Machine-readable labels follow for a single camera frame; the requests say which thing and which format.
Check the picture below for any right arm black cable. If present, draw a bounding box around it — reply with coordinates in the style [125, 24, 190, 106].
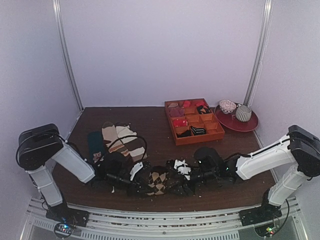
[274, 174, 320, 236]

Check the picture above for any right aluminium frame post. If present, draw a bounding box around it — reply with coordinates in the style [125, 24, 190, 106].
[243, 0, 274, 107]

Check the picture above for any aluminium front rail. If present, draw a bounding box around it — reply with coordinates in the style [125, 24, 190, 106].
[24, 196, 306, 240]

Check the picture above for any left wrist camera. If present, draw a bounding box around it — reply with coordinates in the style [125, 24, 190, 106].
[99, 151, 132, 177]

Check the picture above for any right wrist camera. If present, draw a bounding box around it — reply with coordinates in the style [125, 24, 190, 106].
[193, 146, 224, 172]

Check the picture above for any black red rolled sock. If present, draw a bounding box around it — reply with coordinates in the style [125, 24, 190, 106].
[196, 105, 211, 115]

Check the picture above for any purple rolled sock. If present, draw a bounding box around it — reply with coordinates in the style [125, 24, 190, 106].
[168, 107, 185, 118]

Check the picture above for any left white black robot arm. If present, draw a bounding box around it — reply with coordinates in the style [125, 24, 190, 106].
[15, 122, 148, 222]

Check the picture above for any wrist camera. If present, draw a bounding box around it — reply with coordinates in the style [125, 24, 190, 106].
[193, 146, 224, 172]
[99, 151, 132, 177]

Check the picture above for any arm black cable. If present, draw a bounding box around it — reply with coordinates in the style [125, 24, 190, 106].
[99, 136, 148, 166]
[274, 174, 320, 236]

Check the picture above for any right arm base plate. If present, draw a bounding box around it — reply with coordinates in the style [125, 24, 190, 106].
[239, 203, 282, 226]

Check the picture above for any aluminium frame post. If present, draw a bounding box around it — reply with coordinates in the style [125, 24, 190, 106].
[243, 0, 274, 107]
[52, 0, 84, 112]

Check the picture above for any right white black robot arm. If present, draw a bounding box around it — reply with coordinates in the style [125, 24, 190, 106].
[166, 125, 320, 221]

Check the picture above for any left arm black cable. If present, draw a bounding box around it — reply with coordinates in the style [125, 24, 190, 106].
[99, 136, 148, 166]

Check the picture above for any wooden compartment tray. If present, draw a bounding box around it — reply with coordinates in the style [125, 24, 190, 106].
[164, 98, 225, 146]

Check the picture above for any left aluminium frame post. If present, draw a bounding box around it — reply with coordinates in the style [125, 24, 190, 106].
[52, 0, 84, 112]

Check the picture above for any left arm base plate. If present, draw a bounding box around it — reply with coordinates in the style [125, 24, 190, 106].
[45, 202, 90, 227]

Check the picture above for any dark teal cartoon sock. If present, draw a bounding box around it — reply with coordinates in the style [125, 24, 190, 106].
[87, 131, 105, 163]

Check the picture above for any black white striped rolled sock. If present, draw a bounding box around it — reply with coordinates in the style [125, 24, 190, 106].
[190, 126, 207, 136]

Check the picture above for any striped white cup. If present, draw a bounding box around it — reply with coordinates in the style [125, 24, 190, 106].
[235, 104, 252, 123]

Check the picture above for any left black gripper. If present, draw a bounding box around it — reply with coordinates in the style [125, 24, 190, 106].
[106, 172, 153, 198]

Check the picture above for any brown argyle sock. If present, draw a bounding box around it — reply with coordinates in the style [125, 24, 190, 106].
[147, 166, 169, 196]

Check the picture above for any dotted white bowl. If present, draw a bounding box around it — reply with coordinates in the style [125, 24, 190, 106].
[219, 99, 237, 114]

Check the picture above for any striped beige brown sock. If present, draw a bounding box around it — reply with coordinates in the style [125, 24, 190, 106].
[101, 121, 148, 163]

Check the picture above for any red round plate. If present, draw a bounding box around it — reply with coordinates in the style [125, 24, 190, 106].
[213, 105, 259, 132]

